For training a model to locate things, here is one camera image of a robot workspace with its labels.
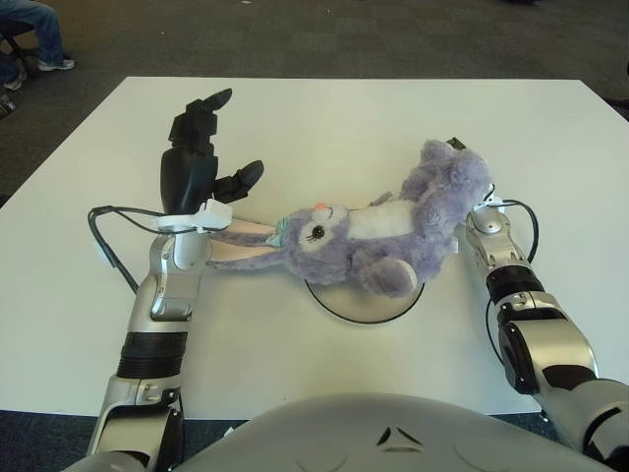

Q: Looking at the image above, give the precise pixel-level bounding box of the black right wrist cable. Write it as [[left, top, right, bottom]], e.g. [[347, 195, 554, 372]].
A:
[[500, 199, 541, 262]]

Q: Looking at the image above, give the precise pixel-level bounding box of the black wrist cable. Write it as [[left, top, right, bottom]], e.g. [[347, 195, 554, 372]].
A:
[[87, 205, 163, 296], [500, 199, 541, 262]]

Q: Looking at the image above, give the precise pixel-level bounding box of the white plate with black rim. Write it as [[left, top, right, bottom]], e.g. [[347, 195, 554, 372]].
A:
[[307, 279, 426, 326]]

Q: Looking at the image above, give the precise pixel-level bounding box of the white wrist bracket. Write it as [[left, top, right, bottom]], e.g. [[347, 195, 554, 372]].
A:
[[150, 199, 232, 235], [474, 194, 507, 212]]

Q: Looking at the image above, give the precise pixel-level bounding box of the grey robot torso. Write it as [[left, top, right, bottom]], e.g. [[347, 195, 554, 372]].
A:
[[171, 390, 610, 472]]

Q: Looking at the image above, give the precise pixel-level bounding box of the purple plush bunny doll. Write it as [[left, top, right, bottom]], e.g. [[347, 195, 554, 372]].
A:
[[205, 139, 492, 295]]

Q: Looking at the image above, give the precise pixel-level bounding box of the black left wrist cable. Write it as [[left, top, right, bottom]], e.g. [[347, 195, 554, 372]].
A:
[[87, 205, 163, 296]]

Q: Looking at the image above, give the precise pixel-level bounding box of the dark chair under seated person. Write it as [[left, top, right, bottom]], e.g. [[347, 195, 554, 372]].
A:
[[0, 22, 40, 75]]

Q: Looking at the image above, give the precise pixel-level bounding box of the seated person in jeans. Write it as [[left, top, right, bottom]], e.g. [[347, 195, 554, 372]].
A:
[[0, 0, 76, 92]]

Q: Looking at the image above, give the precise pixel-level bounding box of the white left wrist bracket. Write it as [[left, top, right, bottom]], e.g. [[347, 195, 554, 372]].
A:
[[150, 199, 232, 235]]

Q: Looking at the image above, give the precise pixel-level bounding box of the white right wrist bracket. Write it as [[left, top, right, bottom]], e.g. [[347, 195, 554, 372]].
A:
[[474, 194, 507, 212]]

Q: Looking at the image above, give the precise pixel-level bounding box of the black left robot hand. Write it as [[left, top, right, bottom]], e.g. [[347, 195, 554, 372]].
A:
[[159, 88, 265, 220]]

